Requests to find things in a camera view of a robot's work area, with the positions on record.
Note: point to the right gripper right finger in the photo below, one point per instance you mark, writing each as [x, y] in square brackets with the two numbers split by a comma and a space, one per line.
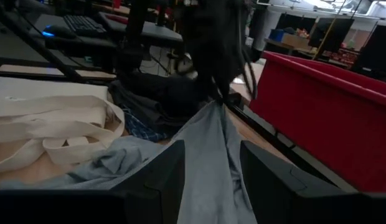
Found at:
[283, 193]

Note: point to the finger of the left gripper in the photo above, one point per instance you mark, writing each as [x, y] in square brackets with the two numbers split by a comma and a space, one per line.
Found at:
[214, 89]
[226, 90]

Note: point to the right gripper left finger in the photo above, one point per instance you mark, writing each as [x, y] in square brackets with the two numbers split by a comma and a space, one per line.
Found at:
[155, 186]

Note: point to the light grey small cloth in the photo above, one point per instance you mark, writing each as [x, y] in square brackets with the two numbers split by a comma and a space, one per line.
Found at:
[208, 161]

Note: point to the blue plaid pajama pants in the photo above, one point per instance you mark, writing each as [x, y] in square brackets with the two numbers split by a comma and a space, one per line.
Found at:
[140, 127]

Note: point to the dark grey garment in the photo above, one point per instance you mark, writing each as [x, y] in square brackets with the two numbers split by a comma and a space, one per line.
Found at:
[140, 105]

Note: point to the red plastic laundry bin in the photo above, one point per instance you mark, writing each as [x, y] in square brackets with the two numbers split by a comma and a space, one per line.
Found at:
[330, 124]

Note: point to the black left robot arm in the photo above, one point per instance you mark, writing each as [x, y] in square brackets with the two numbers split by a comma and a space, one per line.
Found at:
[135, 31]

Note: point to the blue plaid shirt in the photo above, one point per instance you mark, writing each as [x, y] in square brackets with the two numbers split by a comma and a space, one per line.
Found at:
[250, 74]

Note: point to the black side desk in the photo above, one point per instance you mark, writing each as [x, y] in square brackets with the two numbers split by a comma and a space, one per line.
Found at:
[149, 31]

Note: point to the brown cardboard box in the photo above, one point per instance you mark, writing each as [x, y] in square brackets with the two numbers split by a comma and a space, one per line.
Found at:
[295, 40]

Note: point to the black background monitor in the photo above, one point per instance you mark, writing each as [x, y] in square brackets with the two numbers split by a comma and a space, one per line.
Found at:
[331, 34]
[376, 53]

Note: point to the cream canvas tote bag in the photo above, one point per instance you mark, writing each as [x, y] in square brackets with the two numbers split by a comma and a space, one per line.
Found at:
[40, 124]

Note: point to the black keyboard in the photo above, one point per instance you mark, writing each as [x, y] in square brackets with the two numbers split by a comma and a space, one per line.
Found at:
[84, 25]

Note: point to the black computer mouse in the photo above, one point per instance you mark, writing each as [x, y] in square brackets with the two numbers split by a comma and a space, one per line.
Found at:
[59, 31]

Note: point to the black aluminium table frame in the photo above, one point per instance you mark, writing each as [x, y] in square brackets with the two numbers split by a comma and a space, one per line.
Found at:
[267, 130]

